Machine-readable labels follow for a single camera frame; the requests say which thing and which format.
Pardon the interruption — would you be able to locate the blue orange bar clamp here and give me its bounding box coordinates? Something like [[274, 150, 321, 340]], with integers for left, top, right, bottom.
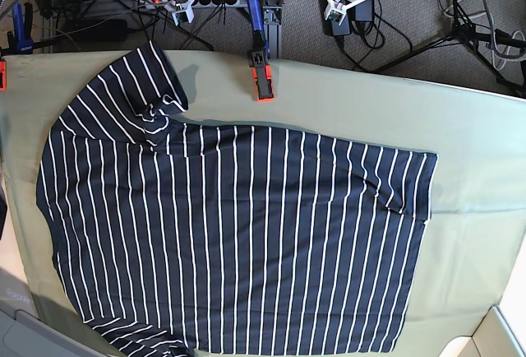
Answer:
[[247, 0, 275, 102]]

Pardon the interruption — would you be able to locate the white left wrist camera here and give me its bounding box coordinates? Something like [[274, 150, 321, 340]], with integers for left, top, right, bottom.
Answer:
[[325, 7, 345, 25]]

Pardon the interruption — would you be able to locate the navy white striped T-shirt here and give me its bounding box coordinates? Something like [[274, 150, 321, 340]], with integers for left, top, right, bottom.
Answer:
[[36, 42, 438, 356]]

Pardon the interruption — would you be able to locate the black power adapter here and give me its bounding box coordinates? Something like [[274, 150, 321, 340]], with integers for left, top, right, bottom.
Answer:
[[318, 0, 350, 36], [353, 0, 375, 22]]

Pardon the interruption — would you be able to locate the orange clamp pad left edge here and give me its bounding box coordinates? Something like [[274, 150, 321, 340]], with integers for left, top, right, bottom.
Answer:
[[0, 60, 7, 91]]

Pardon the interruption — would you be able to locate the black power adapter right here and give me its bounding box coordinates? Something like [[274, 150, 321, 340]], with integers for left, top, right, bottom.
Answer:
[[353, 0, 375, 22]]

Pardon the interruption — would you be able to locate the blue clamp at left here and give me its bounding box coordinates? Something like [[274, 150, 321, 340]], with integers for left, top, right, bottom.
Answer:
[[1, 2, 34, 56]]

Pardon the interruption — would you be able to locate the aluminium frame post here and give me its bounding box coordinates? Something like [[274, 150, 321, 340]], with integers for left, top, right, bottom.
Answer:
[[260, 0, 284, 58]]

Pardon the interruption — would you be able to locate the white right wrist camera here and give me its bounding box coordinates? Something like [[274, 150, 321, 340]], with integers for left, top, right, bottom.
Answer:
[[172, 7, 195, 26]]

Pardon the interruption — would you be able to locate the green table cloth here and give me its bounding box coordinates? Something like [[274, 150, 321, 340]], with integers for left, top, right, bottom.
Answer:
[[1, 51, 525, 356]]

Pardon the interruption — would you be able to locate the black power adapter left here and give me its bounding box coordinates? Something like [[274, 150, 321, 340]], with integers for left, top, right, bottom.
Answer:
[[318, 0, 350, 36]]

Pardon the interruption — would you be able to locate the black tripod stand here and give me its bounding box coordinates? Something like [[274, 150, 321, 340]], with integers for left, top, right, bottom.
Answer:
[[373, 0, 525, 99]]

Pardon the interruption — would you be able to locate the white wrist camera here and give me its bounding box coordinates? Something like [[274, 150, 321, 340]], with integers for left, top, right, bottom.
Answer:
[[172, 7, 195, 26], [325, 7, 345, 25]]

